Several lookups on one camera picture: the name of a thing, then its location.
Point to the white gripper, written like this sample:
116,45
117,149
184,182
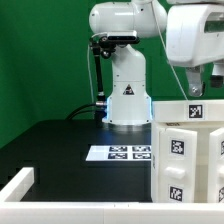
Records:
195,36

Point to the white cabinet body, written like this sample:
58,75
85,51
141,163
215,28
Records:
202,158

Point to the white cabinet top block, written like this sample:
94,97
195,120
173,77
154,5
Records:
188,111

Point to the white cabinet door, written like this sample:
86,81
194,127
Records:
177,165
215,193

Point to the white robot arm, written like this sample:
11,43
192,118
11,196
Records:
129,104

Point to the white fiducial marker plate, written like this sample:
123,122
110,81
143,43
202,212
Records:
119,153

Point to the white L-shaped workspace fence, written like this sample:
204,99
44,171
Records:
14,211

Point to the grey depth camera bar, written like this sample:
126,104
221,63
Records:
123,37

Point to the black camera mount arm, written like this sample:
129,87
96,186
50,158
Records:
100,111

